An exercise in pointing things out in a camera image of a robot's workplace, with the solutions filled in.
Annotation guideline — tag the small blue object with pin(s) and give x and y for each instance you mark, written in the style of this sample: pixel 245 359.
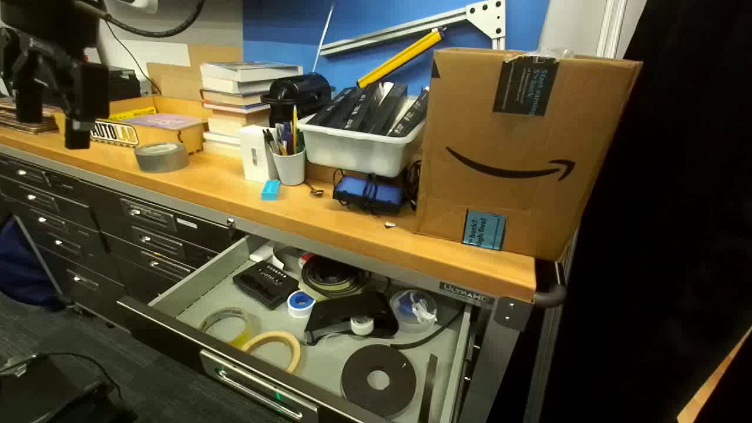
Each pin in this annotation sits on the small blue object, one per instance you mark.
pixel 270 189

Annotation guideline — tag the open grey drawer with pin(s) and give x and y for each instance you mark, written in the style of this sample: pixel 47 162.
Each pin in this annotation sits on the open grey drawer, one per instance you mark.
pixel 433 332

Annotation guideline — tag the black box in drawer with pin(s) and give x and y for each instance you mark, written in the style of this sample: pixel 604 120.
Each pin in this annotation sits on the black box in drawer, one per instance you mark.
pixel 267 283

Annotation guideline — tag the grey tape roll in drawer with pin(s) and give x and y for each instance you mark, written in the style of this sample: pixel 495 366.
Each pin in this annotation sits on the grey tape roll in drawer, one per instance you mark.
pixel 232 326

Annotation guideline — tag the black drawer cabinet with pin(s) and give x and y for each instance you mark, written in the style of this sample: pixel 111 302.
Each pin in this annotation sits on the black drawer cabinet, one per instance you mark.
pixel 101 243

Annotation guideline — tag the blue black device under bin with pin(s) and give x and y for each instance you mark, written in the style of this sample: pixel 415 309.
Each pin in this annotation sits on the blue black device under bin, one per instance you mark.
pixel 368 193

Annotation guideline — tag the white plastic bin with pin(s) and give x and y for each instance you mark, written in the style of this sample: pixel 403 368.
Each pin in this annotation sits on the white plastic bin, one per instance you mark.
pixel 361 151

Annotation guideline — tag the white pen cup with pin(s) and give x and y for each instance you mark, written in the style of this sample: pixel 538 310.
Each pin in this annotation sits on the white pen cup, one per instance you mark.
pixel 290 167

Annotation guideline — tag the black tape dispenser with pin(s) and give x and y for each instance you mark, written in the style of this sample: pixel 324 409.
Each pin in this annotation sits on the black tape dispenser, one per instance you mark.
pixel 335 315

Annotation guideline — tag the small blue tape roll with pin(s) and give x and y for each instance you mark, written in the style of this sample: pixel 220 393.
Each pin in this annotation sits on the small blue tape roll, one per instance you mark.
pixel 299 303

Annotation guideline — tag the black headset on books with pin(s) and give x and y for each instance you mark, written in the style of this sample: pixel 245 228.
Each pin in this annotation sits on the black headset on books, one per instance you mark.
pixel 299 95

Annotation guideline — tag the Amazon cardboard box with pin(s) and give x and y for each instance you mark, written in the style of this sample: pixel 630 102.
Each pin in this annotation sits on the Amazon cardboard box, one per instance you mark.
pixel 514 147

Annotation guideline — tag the yellow metal bar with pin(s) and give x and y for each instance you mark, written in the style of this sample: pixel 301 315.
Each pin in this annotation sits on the yellow metal bar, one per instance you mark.
pixel 403 58

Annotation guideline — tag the black tape roll flat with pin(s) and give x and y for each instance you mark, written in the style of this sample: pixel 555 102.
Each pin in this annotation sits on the black tape roll flat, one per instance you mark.
pixel 379 379

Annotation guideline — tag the stack of books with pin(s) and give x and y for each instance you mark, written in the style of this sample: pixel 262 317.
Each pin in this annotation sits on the stack of books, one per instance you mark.
pixel 234 95

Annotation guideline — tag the black stand device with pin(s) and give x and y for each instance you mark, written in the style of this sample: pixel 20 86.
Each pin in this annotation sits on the black stand device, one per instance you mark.
pixel 37 67

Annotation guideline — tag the silver metal rail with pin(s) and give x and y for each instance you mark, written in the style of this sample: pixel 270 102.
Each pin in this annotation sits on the silver metal rail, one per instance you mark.
pixel 485 15

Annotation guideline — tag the grey duct tape roll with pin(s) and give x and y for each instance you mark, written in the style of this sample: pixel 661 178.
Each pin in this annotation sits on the grey duct tape roll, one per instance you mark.
pixel 161 158

